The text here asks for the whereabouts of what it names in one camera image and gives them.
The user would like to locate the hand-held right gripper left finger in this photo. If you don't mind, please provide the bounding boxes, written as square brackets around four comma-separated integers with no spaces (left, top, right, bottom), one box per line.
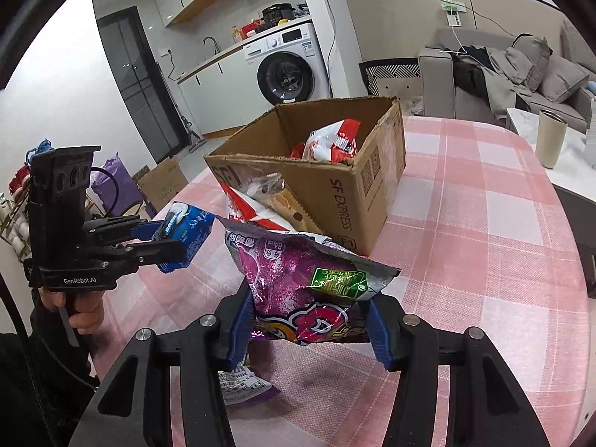
[70,277,257,447]

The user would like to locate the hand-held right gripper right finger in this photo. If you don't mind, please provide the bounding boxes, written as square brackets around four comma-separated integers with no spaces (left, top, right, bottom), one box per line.
[368,291,552,447]

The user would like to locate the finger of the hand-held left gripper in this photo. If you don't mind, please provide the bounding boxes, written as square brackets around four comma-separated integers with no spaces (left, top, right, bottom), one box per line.
[81,216,168,247]
[100,240,187,271]

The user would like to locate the blue cookie packet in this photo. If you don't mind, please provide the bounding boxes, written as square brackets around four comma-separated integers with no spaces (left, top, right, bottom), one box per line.
[153,202,216,273]

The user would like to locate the white printed snack packet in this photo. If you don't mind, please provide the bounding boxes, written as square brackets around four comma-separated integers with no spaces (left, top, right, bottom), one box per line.
[219,358,280,406]

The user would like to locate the purple snack packet green label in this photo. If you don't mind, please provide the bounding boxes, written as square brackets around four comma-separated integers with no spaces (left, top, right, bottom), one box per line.
[218,216,402,346]

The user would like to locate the white blue noodle packet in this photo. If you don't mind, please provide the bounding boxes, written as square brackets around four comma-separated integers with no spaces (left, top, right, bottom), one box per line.
[226,185,299,234]

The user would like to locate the clear cookie packet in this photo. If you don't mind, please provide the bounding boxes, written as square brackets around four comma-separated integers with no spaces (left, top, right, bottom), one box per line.
[242,172,310,234]

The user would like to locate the brown cardboard box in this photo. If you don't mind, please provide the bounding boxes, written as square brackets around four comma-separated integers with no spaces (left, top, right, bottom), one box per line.
[204,96,407,258]

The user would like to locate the white snack packet red edge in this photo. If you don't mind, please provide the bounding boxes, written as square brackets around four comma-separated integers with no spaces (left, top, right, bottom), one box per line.
[302,118,361,163]

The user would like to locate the person's left forearm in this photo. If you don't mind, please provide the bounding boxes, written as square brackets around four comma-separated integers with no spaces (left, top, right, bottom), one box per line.
[0,298,101,447]

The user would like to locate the person's left hand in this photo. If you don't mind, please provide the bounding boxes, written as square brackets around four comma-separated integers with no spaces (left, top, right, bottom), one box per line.
[37,289,105,336]

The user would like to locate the shoe rack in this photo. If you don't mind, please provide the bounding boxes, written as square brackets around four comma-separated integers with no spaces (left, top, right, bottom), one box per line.
[0,140,47,261]

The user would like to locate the small cardboard floor box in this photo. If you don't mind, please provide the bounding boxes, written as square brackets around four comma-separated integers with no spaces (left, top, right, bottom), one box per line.
[133,156,189,212]

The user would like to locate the purple plastic bag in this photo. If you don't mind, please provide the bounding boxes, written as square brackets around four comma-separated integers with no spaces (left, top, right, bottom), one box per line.
[89,153,146,219]

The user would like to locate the floor mop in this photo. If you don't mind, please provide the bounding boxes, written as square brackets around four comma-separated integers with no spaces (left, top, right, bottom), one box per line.
[179,114,210,143]

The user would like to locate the pink plaid tablecloth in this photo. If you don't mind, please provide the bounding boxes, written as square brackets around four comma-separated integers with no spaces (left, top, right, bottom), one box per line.
[91,114,590,447]

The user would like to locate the dark glass door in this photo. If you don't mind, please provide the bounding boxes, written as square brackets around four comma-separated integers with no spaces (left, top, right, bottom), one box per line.
[95,6,184,164]

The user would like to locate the white kitchen base cabinets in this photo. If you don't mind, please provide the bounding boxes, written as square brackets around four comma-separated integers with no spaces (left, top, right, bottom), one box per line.
[177,47,261,138]

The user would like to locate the white washing machine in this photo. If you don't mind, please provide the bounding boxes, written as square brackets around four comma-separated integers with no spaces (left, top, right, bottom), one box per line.
[243,22,332,107]

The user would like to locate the grey sofa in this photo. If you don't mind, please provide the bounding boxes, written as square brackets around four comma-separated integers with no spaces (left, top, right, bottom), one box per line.
[416,19,596,133]

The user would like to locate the black rice cooker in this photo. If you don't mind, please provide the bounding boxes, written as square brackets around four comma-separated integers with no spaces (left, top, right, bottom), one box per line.
[261,4,295,26]

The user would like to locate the beige tumbler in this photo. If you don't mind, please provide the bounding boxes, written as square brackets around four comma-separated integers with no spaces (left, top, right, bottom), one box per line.
[535,108,569,169]

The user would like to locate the black clothing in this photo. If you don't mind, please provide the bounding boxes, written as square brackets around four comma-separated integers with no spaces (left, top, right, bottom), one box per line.
[454,47,494,103]

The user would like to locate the grey coat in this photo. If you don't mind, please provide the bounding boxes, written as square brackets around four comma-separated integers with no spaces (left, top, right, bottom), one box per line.
[482,49,532,124]

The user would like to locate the dark grey pillow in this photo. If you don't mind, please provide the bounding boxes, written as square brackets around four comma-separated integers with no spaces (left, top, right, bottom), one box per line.
[511,35,551,91]

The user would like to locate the light grey pillow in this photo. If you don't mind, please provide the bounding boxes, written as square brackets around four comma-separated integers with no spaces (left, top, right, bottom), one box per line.
[540,54,590,103]

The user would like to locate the white wall power strip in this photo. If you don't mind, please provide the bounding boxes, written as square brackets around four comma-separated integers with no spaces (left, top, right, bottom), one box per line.
[440,0,466,26]

